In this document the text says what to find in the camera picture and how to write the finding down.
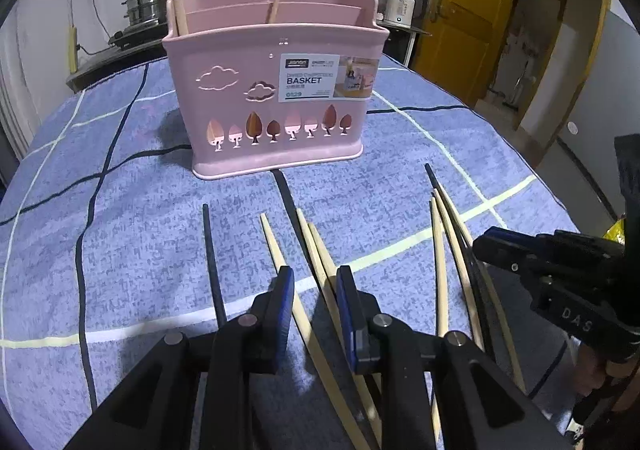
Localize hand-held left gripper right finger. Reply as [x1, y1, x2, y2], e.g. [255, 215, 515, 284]
[336, 265, 576, 450]

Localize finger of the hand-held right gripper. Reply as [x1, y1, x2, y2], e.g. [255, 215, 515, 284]
[537, 229, 626, 277]
[472, 226, 546, 281]

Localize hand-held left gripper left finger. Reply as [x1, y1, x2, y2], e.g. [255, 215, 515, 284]
[65, 265, 296, 450]

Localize pink plastic utensil basket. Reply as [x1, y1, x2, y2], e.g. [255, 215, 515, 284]
[161, 0, 391, 181]

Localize person's right hand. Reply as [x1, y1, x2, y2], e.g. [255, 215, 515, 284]
[575, 346, 609, 399]

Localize yellow wrapper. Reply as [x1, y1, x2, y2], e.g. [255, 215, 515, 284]
[604, 217, 627, 245]

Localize grey panel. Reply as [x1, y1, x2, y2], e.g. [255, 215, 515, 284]
[517, 5, 640, 231]

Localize white mop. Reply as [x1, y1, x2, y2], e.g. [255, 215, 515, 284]
[507, 58, 534, 107]

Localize yellow wooden door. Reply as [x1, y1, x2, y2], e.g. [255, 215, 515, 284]
[414, 0, 523, 102]

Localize steel shelf table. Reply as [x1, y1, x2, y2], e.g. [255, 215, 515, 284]
[375, 20, 432, 68]

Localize white electric kettle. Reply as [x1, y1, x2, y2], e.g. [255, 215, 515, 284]
[375, 0, 429, 26]

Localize steel counter table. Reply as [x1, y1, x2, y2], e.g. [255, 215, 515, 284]
[65, 38, 168, 94]

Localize black gas stove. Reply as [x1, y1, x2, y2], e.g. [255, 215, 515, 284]
[107, 20, 168, 51]

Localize steel steamer pot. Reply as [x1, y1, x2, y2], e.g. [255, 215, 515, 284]
[122, 0, 173, 26]

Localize yellow door frame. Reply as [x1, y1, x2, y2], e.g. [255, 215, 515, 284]
[500, 0, 614, 131]

